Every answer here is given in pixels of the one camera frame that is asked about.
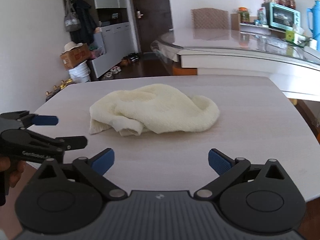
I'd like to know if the cream terry towel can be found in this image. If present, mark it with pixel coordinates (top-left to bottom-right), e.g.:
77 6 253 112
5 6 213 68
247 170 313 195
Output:
89 83 220 137

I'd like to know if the person's left hand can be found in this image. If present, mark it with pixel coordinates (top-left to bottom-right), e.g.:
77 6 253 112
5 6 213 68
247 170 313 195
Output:
1 156 26 188

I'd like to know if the cardboard box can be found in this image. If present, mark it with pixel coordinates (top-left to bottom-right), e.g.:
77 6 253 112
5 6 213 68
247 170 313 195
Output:
60 43 91 70

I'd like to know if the brown quilted chair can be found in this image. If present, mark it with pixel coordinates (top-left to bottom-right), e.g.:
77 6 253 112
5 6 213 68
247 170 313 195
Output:
191 8 229 29

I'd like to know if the jar with orange lid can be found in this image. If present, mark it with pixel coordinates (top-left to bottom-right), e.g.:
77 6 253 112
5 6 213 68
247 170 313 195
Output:
238 7 250 23

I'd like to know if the blue thermos jug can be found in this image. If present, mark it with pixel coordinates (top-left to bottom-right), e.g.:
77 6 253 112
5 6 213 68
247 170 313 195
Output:
306 0 320 51

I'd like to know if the teal toaster oven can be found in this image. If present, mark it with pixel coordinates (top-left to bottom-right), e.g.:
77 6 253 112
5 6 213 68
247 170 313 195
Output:
261 2 300 31

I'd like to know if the white sun hat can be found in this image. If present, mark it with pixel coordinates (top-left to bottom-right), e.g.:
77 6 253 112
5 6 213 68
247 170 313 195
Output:
64 41 83 53

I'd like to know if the glass-topped white dining table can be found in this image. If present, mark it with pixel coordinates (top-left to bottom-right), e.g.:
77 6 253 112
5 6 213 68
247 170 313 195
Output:
150 28 319 101

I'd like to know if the white plastic bucket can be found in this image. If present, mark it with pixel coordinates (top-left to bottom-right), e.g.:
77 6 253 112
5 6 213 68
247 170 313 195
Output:
68 61 91 83

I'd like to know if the dark hanging coat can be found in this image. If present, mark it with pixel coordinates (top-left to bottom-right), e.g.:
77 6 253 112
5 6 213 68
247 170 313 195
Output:
70 0 97 46

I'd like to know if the grey white entry cabinet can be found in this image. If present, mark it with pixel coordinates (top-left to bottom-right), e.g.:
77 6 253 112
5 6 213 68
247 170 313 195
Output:
70 0 136 81

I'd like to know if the green tissue box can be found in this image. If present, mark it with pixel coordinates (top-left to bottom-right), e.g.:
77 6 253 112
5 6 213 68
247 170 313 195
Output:
285 30 299 43

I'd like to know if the dark brown door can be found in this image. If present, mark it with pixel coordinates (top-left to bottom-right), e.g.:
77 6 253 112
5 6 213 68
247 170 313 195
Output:
132 0 172 53

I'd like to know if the grey hanging bag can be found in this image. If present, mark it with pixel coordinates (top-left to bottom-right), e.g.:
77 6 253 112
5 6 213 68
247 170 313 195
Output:
64 0 81 32

